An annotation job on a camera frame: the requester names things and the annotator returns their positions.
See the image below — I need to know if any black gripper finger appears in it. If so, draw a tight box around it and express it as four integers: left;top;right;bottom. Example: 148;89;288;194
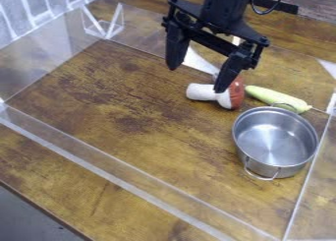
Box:
214;52;247;93
166;22;191;70

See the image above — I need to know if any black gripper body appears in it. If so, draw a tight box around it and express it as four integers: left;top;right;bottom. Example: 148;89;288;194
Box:
162;0;270;70

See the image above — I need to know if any plush brown white mushroom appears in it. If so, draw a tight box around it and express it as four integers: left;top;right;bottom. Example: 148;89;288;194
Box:
187;77;244;110

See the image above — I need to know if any silver metal pot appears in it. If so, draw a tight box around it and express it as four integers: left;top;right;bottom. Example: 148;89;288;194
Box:
232;102;319;181

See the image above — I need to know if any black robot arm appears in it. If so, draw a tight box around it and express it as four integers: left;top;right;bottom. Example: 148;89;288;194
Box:
162;0;270;93

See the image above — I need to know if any black bar in background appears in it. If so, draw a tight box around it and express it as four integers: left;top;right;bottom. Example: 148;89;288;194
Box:
251;0;299;15

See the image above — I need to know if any black cable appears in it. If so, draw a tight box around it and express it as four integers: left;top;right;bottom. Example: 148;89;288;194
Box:
248;0;286;17

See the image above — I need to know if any spoon with green handle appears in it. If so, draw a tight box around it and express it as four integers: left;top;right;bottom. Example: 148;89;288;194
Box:
244;85;312;114

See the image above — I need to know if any clear acrylic triangular bracket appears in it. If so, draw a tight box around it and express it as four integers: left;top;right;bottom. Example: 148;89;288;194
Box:
82;4;126;39

